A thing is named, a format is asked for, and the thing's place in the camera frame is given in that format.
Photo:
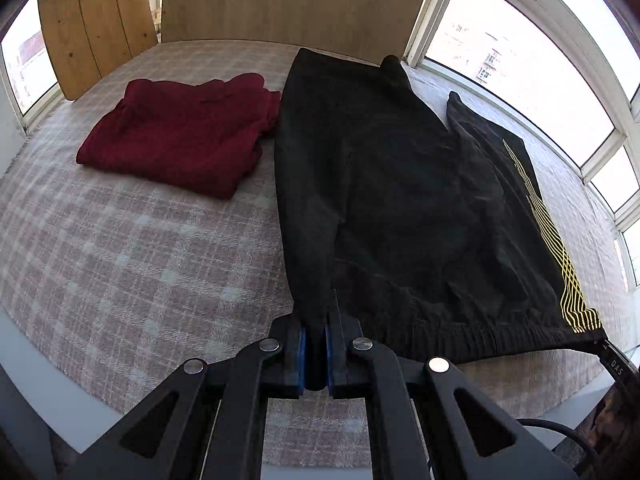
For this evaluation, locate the pink plaid blanket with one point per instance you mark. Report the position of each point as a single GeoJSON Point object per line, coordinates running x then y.
{"type": "Point", "coordinates": [125, 260]}

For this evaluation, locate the folded dark red garment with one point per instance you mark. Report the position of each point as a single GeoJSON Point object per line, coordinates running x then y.
{"type": "Point", "coordinates": [180, 135]}

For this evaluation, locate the black pants with yellow print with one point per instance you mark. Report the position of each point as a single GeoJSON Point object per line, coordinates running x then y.
{"type": "Point", "coordinates": [390, 210]}

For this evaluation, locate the knotty pine wooden board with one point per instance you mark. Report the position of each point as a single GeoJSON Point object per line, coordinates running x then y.
{"type": "Point", "coordinates": [95, 25]}

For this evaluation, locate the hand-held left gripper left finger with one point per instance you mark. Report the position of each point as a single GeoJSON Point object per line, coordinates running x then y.
{"type": "Point", "coordinates": [299, 360]}

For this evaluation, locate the light oak wooden board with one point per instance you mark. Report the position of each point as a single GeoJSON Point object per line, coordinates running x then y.
{"type": "Point", "coordinates": [300, 5]}

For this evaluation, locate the white window frame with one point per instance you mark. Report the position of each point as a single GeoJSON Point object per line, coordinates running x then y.
{"type": "Point", "coordinates": [575, 25]}

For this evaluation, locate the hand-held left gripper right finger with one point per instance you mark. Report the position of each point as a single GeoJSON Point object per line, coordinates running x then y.
{"type": "Point", "coordinates": [329, 360]}

